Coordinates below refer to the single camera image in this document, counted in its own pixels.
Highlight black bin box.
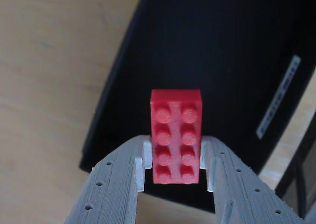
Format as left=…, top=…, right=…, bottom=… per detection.
left=78, top=0, right=316, bottom=214

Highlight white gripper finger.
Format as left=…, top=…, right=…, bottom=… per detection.
left=199, top=134, right=307, bottom=224
left=64, top=134, right=153, bottom=224

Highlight red lego block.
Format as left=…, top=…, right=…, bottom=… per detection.
left=150, top=89, right=203, bottom=185

